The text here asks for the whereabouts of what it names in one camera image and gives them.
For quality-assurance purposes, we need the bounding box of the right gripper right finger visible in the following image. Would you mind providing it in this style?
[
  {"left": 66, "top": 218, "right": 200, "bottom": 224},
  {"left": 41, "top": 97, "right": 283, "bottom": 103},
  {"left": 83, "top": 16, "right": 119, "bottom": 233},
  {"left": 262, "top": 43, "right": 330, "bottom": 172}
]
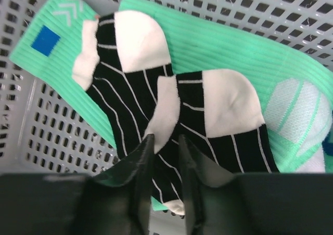
[{"left": 179, "top": 135, "right": 332, "bottom": 234}]

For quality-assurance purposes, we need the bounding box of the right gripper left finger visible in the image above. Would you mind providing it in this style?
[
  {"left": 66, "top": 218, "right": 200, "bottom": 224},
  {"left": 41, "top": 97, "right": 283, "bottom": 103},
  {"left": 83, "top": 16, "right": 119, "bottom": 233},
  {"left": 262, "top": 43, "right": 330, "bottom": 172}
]
[{"left": 1, "top": 135, "right": 155, "bottom": 234}]

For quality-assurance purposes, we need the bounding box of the mint green sock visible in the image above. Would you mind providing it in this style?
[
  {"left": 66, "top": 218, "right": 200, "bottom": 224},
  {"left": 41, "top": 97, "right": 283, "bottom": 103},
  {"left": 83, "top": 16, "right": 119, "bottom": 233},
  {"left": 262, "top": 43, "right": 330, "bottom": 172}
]
[
  {"left": 118, "top": 0, "right": 333, "bottom": 212},
  {"left": 9, "top": 0, "right": 116, "bottom": 147}
]

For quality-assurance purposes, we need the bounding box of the grey plastic basket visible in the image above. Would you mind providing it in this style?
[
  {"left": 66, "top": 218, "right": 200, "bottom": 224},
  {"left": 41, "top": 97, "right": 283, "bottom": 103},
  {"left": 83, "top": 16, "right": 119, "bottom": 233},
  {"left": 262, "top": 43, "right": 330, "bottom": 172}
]
[{"left": 0, "top": 0, "right": 333, "bottom": 235}]

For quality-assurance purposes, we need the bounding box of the black white striped sock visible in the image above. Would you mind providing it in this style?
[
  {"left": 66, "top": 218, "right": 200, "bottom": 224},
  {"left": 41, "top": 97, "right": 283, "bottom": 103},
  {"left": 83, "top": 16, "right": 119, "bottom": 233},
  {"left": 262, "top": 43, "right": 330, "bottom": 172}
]
[{"left": 145, "top": 69, "right": 278, "bottom": 215}]

